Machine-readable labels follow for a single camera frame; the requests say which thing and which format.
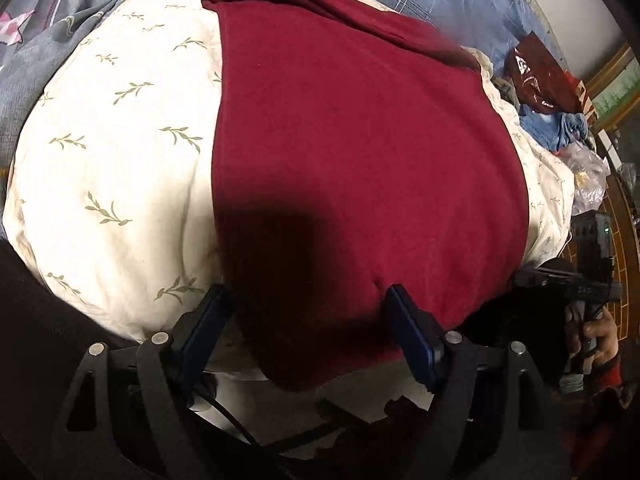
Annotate dark red shirt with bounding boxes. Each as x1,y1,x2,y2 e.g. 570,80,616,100
202,0,529,391

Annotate right hand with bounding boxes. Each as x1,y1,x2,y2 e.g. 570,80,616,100
565,304,618,374

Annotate clear plastic bag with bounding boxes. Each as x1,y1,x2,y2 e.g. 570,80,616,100
558,142,611,216

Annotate light blue cloth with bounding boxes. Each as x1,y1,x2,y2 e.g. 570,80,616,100
520,104,589,153

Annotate cream leaf-print pillow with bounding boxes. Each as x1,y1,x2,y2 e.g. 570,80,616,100
2,0,576,380

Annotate dark red plastic bag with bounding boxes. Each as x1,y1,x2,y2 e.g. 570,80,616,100
506,32,582,115

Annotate grey star-patterned bedding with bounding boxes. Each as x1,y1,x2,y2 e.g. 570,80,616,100
1,0,117,177

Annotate black camera box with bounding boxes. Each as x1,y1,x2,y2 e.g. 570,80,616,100
570,210,613,285

